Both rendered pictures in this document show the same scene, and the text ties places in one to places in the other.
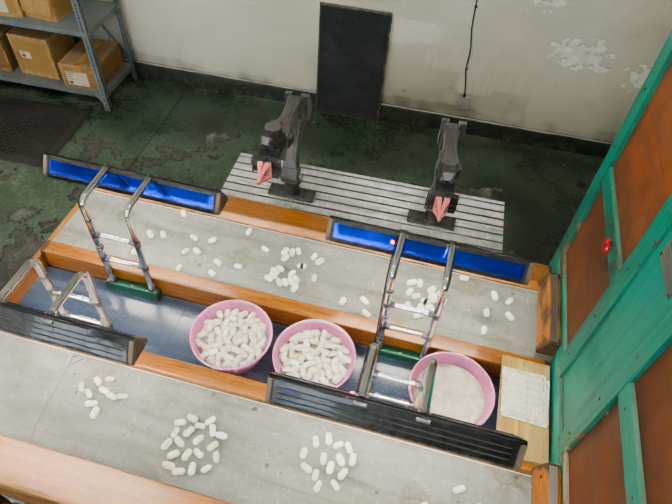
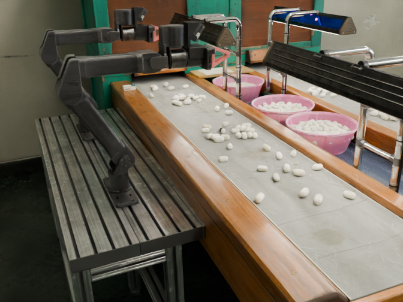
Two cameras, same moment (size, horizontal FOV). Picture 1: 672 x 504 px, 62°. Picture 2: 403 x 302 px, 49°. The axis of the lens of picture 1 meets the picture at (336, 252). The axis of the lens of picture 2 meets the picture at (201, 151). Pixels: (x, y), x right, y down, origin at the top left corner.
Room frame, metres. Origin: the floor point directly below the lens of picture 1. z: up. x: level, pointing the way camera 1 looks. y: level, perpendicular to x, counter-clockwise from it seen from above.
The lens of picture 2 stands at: (2.20, 1.41, 1.34)
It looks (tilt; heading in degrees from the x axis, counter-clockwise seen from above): 23 degrees down; 238
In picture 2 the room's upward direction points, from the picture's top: 2 degrees counter-clockwise
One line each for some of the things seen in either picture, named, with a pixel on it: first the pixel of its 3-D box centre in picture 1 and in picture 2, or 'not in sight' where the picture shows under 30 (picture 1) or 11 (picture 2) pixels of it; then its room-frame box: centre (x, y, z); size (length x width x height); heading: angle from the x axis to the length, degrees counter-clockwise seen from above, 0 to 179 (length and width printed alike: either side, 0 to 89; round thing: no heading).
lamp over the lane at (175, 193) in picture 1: (133, 180); (336, 73); (1.34, 0.67, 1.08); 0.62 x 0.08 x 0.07; 78
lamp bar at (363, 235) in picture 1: (427, 245); (197, 27); (1.14, -0.28, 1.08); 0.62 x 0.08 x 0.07; 78
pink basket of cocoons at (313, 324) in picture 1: (314, 361); (282, 113); (0.92, 0.05, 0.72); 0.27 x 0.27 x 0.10
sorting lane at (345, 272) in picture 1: (296, 270); (226, 136); (1.29, 0.14, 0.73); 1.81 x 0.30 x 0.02; 78
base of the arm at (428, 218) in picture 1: (432, 213); (86, 123); (1.65, -0.39, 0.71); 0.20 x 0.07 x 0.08; 80
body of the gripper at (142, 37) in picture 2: (442, 194); (141, 33); (1.38, -0.34, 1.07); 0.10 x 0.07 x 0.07; 80
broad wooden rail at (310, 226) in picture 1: (312, 240); (174, 159); (1.49, 0.10, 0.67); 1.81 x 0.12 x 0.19; 78
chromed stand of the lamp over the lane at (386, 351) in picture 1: (412, 300); (215, 66); (1.06, -0.25, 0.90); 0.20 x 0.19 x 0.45; 78
